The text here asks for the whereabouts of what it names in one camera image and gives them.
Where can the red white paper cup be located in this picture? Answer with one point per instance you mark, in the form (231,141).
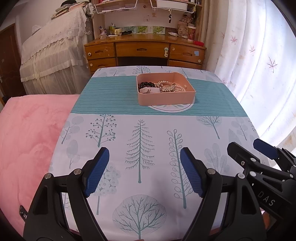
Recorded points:
(191,33)

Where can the pink blanket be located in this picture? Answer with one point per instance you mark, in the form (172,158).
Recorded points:
(30,128)

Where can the small red box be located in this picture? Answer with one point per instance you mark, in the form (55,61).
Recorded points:
(198,43)

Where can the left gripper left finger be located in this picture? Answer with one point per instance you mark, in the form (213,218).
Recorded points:
(80,184)

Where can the wooden desk with drawers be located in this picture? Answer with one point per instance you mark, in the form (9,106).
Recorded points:
(146,49)

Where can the white floral curtain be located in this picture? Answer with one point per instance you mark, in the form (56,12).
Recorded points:
(251,48)

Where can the tree print tablecloth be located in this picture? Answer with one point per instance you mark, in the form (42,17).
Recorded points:
(144,192)

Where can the gold leaf hair comb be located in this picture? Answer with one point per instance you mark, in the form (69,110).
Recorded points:
(166,86)

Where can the brown wooden door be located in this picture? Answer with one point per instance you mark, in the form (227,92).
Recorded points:
(11,84)

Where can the pink band smart watch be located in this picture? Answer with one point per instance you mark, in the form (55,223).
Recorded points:
(149,90)

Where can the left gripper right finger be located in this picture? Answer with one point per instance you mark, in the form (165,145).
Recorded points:
(207,183)

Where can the pink rectangular jewelry box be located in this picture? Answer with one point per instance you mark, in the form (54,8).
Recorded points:
(184,93)

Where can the patterned beige pouch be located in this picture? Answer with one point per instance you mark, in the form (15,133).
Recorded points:
(182,28)

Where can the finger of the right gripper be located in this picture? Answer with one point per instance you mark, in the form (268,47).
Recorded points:
(268,150)
(253,168)

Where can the white lace cover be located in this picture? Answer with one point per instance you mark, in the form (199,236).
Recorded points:
(54,59)

